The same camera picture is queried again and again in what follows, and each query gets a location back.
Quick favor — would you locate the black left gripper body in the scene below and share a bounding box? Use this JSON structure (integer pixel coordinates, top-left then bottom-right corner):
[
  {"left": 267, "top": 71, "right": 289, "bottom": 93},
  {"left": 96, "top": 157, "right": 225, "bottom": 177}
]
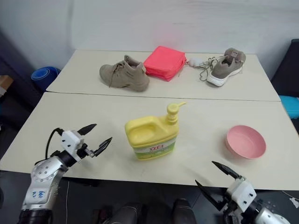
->
[{"left": 76, "top": 143, "right": 95, "bottom": 161}]

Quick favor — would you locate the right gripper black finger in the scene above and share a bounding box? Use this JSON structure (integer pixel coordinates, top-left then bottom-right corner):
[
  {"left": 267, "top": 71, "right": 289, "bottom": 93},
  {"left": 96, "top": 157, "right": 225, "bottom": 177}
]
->
[
  {"left": 195, "top": 179, "right": 226, "bottom": 212},
  {"left": 211, "top": 161, "right": 240, "bottom": 180}
]

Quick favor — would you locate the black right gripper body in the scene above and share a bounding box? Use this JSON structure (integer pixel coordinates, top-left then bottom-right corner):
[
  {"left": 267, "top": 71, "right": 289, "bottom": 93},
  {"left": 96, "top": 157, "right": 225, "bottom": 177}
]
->
[{"left": 216, "top": 194, "right": 242, "bottom": 218}]

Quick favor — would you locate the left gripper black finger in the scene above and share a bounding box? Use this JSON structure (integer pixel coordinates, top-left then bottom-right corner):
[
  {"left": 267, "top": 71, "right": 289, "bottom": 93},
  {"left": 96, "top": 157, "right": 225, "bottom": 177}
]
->
[
  {"left": 93, "top": 137, "right": 113, "bottom": 158},
  {"left": 78, "top": 123, "right": 98, "bottom": 136}
]

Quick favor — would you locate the pink bowl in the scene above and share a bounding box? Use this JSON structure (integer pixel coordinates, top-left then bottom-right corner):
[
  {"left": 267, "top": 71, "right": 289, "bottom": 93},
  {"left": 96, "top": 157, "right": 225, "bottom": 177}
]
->
[{"left": 225, "top": 125, "right": 267, "bottom": 160}]

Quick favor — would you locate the yellow detergent pump bottle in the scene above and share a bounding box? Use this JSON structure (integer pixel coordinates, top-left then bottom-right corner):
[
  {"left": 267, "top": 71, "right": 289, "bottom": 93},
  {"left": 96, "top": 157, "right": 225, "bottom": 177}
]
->
[{"left": 124, "top": 101, "right": 187, "bottom": 162}]

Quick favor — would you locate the dark rounded shape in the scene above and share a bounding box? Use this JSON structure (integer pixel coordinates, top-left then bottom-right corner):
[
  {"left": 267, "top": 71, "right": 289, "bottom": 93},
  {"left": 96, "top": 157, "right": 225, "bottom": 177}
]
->
[
  {"left": 111, "top": 201, "right": 147, "bottom": 224},
  {"left": 172, "top": 198, "right": 198, "bottom": 224}
]

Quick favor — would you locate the beige laced suede shoe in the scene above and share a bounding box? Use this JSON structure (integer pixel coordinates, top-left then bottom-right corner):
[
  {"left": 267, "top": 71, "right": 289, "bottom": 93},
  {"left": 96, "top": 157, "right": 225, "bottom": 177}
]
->
[{"left": 99, "top": 55, "right": 150, "bottom": 92}]

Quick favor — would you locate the blue rolled mat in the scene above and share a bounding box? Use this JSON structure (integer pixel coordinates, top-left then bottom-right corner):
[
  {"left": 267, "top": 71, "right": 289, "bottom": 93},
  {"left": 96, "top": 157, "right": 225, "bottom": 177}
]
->
[{"left": 30, "top": 67, "right": 61, "bottom": 83}]

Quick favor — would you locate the teal plastic stool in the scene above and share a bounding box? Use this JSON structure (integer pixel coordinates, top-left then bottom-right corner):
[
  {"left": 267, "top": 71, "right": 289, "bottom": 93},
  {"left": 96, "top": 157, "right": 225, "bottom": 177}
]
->
[{"left": 278, "top": 95, "right": 299, "bottom": 122}]

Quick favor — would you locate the brown cardboard box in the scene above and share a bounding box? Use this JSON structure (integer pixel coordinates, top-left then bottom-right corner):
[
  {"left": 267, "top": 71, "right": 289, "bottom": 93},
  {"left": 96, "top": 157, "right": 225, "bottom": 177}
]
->
[{"left": 0, "top": 74, "right": 14, "bottom": 98}]

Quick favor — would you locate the pink folded fabric bag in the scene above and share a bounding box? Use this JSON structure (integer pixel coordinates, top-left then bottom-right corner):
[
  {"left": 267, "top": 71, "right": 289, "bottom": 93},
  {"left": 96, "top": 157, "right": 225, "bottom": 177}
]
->
[{"left": 142, "top": 45, "right": 187, "bottom": 83}]

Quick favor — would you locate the beige shoe with loose laces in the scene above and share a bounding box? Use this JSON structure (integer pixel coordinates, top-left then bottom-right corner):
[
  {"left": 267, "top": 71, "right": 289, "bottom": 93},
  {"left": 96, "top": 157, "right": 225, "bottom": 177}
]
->
[{"left": 199, "top": 47, "right": 247, "bottom": 88}]

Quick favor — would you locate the small white pompom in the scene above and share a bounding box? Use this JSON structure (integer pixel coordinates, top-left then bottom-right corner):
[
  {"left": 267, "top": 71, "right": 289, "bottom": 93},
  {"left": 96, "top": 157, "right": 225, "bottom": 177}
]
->
[{"left": 186, "top": 57, "right": 203, "bottom": 67}]

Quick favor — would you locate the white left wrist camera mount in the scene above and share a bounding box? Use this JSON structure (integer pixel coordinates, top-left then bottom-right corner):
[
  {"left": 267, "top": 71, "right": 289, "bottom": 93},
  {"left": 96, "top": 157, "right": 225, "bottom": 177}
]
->
[{"left": 61, "top": 130, "right": 85, "bottom": 162}]

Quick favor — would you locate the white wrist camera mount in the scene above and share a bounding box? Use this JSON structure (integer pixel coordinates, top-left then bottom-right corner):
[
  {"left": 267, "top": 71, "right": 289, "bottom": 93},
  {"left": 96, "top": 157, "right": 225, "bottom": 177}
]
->
[
  {"left": 225, "top": 176, "right": 257, "bottom": 213},
  {"left": 61, "top": 130, "right": 85, "bottom": 162}
]

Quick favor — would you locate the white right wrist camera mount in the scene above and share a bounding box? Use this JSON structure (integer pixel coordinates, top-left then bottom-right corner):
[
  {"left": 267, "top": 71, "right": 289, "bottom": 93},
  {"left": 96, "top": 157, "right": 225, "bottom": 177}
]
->
[{"left": 225, "top": 176, "right": 257, "bottom": 213}]

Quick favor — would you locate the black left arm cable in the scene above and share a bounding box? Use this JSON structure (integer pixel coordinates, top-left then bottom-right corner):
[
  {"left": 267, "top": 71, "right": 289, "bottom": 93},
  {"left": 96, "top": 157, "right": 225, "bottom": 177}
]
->
[{"left": 44, "top": 127, "right": 65, "bottom": 160}]

